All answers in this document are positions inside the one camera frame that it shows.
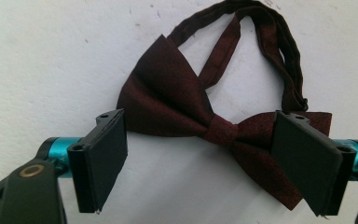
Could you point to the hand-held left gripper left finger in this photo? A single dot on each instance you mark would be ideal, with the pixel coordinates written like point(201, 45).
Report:
point(101, 161)

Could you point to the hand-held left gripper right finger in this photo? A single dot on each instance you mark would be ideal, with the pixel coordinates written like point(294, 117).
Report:
point(307, 165)

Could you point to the plain dark maroon bow tie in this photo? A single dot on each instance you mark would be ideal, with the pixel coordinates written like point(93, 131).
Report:
point(167, 93)

